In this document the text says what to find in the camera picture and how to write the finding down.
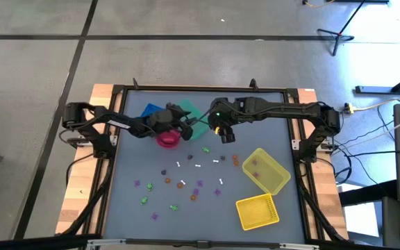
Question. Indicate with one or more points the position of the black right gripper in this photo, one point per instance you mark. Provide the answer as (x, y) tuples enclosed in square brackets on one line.
[(224, 112)]

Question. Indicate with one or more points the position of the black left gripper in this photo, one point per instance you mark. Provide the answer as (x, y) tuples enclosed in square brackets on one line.
[(167, 121)]

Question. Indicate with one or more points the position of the small green plastic figure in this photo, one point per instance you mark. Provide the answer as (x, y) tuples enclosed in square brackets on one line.
[(149, 186), (144, 200), (205, 149), (174, 207)]

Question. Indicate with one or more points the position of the olive metallic nut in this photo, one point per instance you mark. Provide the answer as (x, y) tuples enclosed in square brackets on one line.
[(222, 157), (189, 157)]

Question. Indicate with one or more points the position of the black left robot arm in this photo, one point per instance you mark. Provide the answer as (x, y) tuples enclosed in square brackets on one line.
[(130, 125)]

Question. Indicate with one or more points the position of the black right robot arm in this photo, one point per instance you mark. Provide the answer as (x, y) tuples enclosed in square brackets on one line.
[(283, 109)]

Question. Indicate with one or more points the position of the teal plastic bin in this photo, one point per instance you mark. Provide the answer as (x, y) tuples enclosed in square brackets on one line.
[(200, 131)]

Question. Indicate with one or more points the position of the pink round plastic bowl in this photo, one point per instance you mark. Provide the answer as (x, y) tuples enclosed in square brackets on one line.
[(167, 143)]

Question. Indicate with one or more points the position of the blue plastic basket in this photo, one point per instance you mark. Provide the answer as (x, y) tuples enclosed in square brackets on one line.
[(151, 110)]

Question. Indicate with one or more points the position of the translucent yellow plastic bin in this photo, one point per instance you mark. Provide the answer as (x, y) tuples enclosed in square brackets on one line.
[(273, 178)]

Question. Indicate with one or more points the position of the yellow perforated plastic basket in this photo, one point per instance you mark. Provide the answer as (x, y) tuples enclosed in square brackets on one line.
[(255, 212)]

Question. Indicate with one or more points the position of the yellow power strip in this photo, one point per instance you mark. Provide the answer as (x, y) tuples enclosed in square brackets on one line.
[(348, 108)]

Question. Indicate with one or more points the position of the black rig bar silver brackets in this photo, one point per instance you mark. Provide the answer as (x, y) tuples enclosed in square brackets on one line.
[(200, 244)]

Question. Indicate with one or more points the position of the black tripod stand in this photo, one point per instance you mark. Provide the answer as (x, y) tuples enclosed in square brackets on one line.
[(336, 43)]

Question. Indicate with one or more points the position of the wooden table side board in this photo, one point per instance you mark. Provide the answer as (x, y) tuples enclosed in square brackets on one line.
[(328, 201), (69, 205)]

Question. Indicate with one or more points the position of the black desk foot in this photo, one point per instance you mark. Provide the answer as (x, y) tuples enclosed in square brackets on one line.
[(373, 90)]

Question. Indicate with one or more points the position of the black desk beam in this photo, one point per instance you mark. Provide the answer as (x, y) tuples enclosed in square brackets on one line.
[(366, 193)]

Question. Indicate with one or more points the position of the dark grey box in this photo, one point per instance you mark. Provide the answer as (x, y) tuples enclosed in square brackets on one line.
[(392, 222)]

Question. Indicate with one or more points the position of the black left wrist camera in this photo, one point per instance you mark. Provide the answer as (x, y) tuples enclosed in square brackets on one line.
[(187, 134)]

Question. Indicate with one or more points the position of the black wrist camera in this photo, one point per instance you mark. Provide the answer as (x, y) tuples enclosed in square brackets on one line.
[(228, 137), (187, 134)]

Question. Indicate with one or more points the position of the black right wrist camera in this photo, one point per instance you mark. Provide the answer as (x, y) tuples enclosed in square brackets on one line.
[(228, 137)]

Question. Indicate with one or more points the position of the black metal table frame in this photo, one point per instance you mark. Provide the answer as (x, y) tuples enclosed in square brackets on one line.
[(203, 89)]

